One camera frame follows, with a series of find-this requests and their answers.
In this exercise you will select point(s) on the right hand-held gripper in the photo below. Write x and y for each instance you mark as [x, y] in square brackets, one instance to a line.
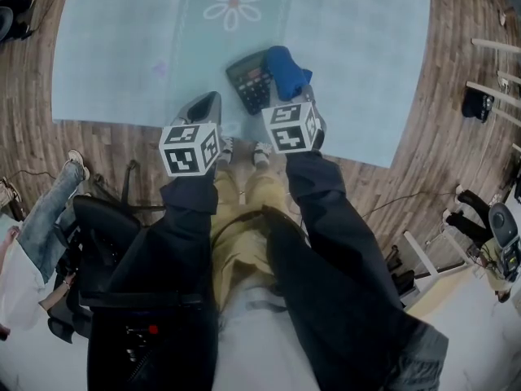
[293, 128]

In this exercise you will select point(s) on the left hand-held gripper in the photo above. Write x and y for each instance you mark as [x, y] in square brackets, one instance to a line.
[187, 149]

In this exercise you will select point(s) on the blue cloth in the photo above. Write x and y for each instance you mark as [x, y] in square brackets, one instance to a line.
[285, 71]

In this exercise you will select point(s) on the black calculator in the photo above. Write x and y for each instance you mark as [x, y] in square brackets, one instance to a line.
[252, 92]

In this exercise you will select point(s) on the person's left forearm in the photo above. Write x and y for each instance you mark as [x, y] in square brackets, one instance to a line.
[179, 238]

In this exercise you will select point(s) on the person's right forearm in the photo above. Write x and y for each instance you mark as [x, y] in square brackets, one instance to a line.
[334, 238]

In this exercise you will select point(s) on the person's left shoe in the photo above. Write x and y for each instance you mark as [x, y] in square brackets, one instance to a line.
[226, 151]

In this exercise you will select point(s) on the person's shoe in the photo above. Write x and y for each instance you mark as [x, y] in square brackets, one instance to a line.
[262, 153]
[226, 151]

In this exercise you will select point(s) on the person's right shoe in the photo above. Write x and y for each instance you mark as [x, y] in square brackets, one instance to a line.
[262, 153]

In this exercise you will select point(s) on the light blue tablecloth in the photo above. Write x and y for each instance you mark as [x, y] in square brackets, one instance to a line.
[122, 55]

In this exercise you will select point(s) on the person's right leg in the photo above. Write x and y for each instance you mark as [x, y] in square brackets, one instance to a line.
[264, 202]

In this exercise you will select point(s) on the person's leg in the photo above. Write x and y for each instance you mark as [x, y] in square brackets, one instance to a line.
[228, 226]
[264, 202]

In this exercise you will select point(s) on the person's left leg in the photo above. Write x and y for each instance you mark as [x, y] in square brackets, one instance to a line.
[228, 226]

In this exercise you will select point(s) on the black office chair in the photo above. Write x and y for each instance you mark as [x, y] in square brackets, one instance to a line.
[102, 226]
[401, 275]

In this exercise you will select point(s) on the black bag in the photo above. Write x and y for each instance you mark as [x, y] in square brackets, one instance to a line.
[478, 104]

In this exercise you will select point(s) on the white table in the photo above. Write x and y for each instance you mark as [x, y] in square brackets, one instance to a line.
[496, 47]

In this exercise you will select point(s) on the person's white shirt torso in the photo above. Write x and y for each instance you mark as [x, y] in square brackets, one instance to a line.
[260, 348]

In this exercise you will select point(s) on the grey backpack unit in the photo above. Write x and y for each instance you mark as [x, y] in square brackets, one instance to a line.
[504, 234]

